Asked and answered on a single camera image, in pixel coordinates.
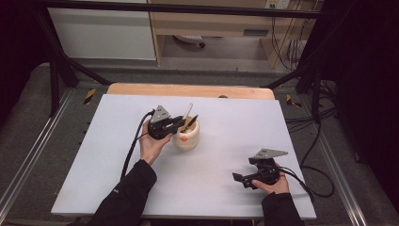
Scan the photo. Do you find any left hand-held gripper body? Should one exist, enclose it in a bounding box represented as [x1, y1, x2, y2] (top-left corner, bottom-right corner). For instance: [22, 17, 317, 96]
[147, 105, 181, 141]

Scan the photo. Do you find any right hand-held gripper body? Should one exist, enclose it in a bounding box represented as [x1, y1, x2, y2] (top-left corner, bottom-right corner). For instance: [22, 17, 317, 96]
[243, 148, 289, 190]

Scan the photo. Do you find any thin white pen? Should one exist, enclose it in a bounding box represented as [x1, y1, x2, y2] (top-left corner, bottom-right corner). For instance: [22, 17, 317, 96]
[183, 103, 194, 122]

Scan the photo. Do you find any black pen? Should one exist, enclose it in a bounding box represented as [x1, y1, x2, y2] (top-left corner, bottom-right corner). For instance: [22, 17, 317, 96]
[184, 114, 200, 132]

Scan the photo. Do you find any cream ringed pen holder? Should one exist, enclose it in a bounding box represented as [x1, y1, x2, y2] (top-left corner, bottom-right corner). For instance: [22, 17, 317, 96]
[171, 116, 201, 152]

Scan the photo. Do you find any person's right hand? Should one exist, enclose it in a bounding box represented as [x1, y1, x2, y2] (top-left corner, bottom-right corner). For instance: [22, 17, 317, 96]
[251, 162, 291, 195]

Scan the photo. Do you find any person's left hand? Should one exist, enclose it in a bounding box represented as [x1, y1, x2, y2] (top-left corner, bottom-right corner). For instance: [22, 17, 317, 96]
[138, 121, 174, 166]

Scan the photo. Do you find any wooden table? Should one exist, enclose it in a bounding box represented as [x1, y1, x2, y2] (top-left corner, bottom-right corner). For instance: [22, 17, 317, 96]
[106, 82, 276, 101]

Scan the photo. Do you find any office chair base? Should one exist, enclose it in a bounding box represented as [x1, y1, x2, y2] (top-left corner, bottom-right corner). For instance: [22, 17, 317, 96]
[173, 34, 207, 49]

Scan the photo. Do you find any light wooden desk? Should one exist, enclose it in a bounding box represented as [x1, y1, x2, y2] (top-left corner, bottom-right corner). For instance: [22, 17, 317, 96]
[147, 0, 324, 69]

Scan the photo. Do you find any white cabinet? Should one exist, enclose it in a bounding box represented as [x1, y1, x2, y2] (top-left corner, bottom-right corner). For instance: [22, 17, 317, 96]
[46, 8, 157, 61]

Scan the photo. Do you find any white power strip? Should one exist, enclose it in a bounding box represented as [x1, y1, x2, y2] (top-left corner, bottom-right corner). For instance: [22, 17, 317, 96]
[264, 0, 292, 10]

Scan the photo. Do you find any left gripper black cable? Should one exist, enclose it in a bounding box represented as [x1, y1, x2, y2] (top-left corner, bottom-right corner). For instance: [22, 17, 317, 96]
[120, 109, 157, 181]

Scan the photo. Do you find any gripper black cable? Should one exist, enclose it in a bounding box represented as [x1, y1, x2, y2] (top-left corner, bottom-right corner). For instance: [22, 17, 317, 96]
[120, 109, 157, 181]
[276, 121, 335, 202]

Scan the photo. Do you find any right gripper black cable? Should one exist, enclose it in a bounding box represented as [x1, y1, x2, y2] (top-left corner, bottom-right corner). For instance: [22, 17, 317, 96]
[276, 121, 335, 202]

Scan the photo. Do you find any bundle of black floor cables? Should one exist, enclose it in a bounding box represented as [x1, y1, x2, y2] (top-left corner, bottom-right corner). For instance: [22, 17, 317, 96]
[283, 79, 338, 134]

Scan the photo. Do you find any aluminium rail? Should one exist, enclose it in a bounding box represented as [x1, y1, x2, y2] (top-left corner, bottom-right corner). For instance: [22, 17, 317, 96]
[0, 89, 75, 215]
[314, 133, 369, 226]

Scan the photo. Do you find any black metal frame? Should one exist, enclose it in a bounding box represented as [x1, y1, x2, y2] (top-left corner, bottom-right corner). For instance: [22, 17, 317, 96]
[29, 0, 327, 118]

